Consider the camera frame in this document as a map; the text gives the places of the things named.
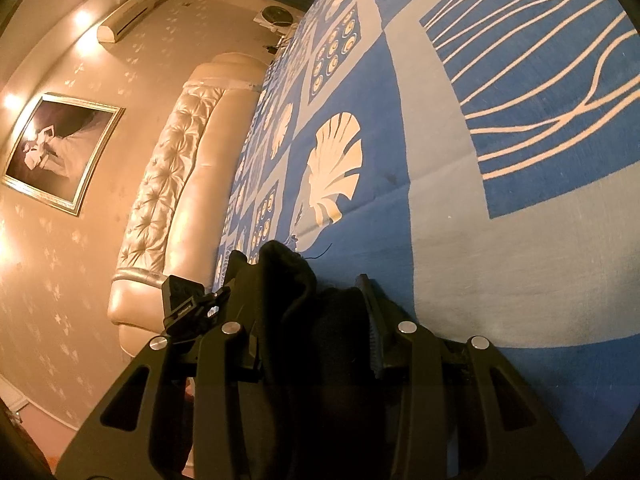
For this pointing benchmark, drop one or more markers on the framed wall picture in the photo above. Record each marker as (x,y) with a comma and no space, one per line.
(60,150)

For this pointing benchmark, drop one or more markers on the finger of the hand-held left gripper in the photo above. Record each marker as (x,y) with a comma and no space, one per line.
(241,277)

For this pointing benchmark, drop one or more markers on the black pants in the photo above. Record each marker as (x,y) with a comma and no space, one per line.
(320,335)

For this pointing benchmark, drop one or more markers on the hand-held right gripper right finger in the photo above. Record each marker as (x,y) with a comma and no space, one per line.
(375,330)

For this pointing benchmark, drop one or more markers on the cream tufted headboard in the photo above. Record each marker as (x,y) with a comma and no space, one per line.
(200,170)

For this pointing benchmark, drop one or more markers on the blue patterned bed sheet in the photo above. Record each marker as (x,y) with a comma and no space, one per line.
(450,160)

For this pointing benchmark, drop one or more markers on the white air conditioner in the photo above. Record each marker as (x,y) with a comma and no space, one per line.
(130,15)

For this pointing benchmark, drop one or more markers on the small round fan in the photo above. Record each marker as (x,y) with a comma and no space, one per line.
(274,15)

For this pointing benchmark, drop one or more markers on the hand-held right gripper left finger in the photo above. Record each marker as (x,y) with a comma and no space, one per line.
(235,360)

